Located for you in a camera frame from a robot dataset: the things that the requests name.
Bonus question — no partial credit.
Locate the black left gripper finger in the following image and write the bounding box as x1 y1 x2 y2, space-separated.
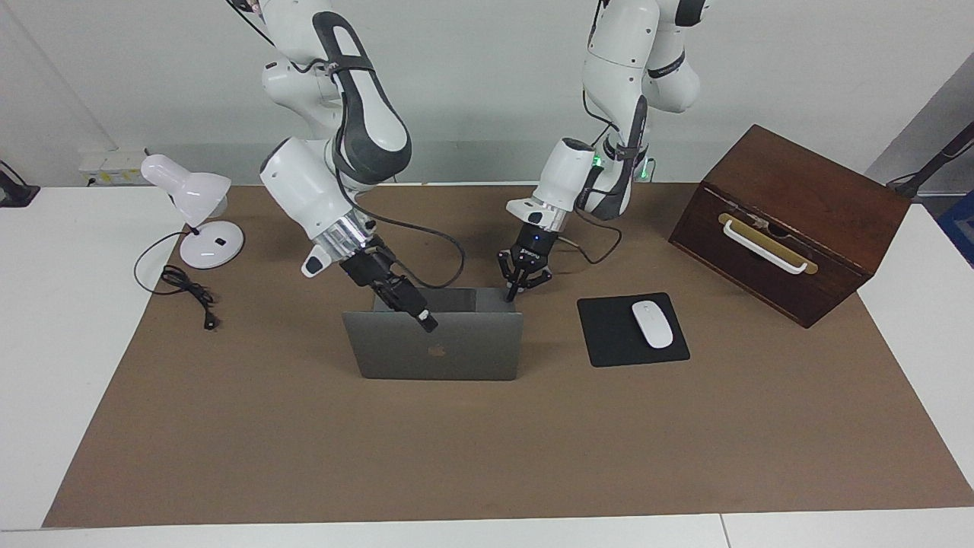
498 250 520 303
514 268 554 299

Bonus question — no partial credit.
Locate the silver laptop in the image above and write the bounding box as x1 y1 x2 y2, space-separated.
342 287 525 381

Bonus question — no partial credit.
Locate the black mouse pad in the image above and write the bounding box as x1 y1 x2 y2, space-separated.
577 292 691 368

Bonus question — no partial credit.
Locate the white computer mouse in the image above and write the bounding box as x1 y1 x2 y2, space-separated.
632 301 675 349

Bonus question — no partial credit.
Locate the brown table mat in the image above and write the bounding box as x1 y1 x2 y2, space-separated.
42 183 974 528

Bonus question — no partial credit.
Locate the white desk lamp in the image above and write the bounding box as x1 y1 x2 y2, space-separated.
141 154 245 269

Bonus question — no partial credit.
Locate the white power strip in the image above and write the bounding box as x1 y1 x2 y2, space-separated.
78 150 147 186

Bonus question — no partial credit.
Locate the dark brown wooden box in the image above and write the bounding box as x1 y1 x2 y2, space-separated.
668 124 912 329

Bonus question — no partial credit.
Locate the black stand leg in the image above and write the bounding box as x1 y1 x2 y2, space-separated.
886 122 974 200

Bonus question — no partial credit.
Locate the blue crate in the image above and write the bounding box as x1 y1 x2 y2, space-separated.
937 190 974 267

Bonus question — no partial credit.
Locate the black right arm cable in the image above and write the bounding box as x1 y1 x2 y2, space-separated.
333 171 466 292

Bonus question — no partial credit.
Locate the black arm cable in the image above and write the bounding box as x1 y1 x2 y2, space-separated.
559 205 623 266
333 171 466 292

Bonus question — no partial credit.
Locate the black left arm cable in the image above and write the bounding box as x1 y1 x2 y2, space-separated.
559 205 623 266

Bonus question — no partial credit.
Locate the black lamp cable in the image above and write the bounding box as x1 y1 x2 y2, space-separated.
135 231 218 331

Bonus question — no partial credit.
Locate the white box handle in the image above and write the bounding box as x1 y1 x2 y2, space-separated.
721 219 809 275

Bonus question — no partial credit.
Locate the black clamp mount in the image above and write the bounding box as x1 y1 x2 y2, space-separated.
0 161 40 208

